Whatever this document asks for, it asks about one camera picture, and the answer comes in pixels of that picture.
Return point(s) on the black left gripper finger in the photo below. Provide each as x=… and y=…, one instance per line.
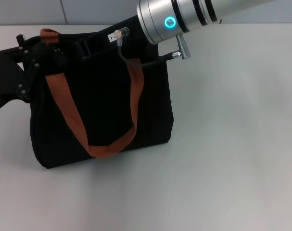
x=24, y=92
x=23, y=51

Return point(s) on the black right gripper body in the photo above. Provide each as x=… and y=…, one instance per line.
x=133, y=31

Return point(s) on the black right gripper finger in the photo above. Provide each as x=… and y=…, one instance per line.
x=76, y=38
x=82, y=49

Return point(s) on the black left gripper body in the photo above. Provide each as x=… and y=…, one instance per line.
x=3, y=77

